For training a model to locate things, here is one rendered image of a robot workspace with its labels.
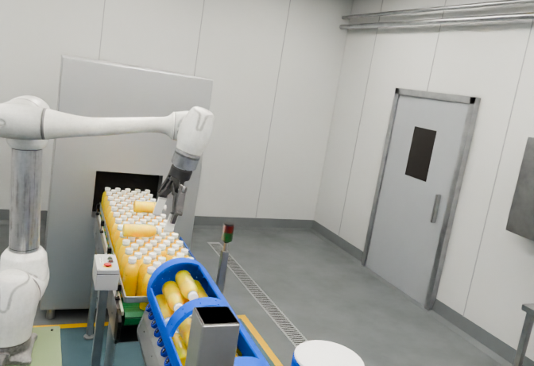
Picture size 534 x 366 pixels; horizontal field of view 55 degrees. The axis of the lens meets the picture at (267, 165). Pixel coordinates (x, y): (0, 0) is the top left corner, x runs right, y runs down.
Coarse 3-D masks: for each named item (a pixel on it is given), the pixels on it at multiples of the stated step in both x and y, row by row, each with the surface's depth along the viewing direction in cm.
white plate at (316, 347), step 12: (300, 348) 204; (312, 348) 205; (324, 348) 207; (336, 348) 208; (300, 360) 194; (312, 360) 196; (324, 360) 197; (336, 360) 198; (348, 360) 200; (360, 360) 201
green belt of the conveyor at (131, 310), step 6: (108, 246) 317; (120, 294) 256; (126, 306) 244; (132, 306) 245; (138, 306) 246; (126, 312) 238; (132, 312) 239; (138, 312) 240; (126, 318) 236; (132, 318) 237; (138, 318) 238; (126, 324) 237; (132, 324) 238
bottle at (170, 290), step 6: (168, 282) 220; (174, 282) 221; (162, 288) 219; (168, 288) 215; (174, 288) 214; (168, 294) 211; (174, 294) 209; (180, 294) 211; (168, 300) 208; (174, 300) 206; (180, 300) 207; (168, 306) 208; (174, 306) 205
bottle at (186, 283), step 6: (180, 270) 222; (186, 270) 223; (180, 276) 217; (186, 276) 216; (180, 282) 213; (186, 282) 211; (192, 282) 211; (180, 288) 211; (186, 288) 208; (192, 288) 208; (186, 294) 207
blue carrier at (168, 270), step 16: (160, 272) 218; (176, 272) 226; (192, 272) 229; (160, 288) 225; (208, 288) 233; (192, 304) 186; (208, 304) 185; (224, 304) 190; (160, 320) 195; (176, 320) 182; (240, 336) 192; (176, 352) 172; (256, 352) 161
